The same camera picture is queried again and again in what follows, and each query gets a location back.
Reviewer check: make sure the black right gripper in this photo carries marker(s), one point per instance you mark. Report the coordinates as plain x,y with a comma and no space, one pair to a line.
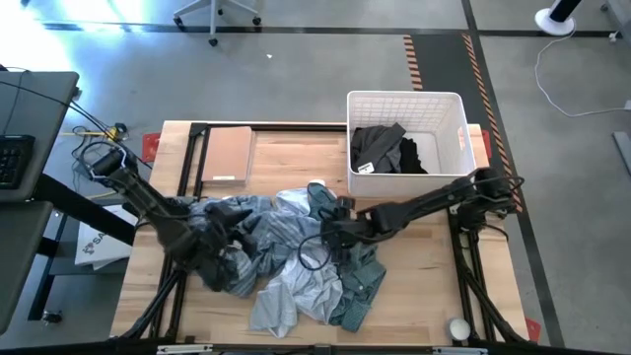
347,227

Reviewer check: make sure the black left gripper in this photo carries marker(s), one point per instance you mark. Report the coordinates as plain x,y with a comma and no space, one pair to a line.
214,239

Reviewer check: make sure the teal dotted shirt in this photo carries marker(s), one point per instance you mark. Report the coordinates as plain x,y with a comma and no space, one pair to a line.
362,286

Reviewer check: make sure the light blue shirt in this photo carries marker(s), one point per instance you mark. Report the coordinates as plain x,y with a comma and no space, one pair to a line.
296,291

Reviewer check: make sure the black underwear with grey waistband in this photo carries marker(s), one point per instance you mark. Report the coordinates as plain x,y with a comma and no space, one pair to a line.
377,145

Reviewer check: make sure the black garment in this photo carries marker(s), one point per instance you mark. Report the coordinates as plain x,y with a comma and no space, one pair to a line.
411,158

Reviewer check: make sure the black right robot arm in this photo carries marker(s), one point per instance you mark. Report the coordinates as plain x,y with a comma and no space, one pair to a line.
419,204

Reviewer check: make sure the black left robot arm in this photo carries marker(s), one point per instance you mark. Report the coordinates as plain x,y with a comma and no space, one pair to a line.
143,197

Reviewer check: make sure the red corner pad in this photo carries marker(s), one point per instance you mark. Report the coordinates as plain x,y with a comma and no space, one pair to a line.
151,147
486,144
532,330

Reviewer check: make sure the white printed bag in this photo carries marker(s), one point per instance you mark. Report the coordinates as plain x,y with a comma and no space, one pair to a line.
98,241

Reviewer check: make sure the white round object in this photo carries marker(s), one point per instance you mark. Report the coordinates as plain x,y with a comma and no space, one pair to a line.
459,329

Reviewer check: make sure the white perforated laundry basket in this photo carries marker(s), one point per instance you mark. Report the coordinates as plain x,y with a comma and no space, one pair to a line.
443,113

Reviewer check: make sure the black desk caster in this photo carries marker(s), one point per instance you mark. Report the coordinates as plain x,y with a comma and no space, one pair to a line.
51,317

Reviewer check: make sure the white chair base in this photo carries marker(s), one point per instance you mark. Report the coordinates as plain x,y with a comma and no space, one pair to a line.
213,20

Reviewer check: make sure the grey desk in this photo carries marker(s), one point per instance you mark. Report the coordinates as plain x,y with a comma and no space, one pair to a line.
20,256
44,108

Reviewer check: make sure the black keyboard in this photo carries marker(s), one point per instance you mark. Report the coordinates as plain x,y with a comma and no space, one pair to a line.
15,160

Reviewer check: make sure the white fan base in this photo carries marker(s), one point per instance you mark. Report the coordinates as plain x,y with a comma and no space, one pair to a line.
552,24

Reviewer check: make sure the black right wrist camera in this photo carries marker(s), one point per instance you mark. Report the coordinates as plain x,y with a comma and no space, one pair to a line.
346,203

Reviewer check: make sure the black aluminium table frame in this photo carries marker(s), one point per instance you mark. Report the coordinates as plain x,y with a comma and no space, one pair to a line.
296,127

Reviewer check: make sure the silver aluminium bracket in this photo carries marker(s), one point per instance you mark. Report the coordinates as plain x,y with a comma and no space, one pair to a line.
185,349
461,351

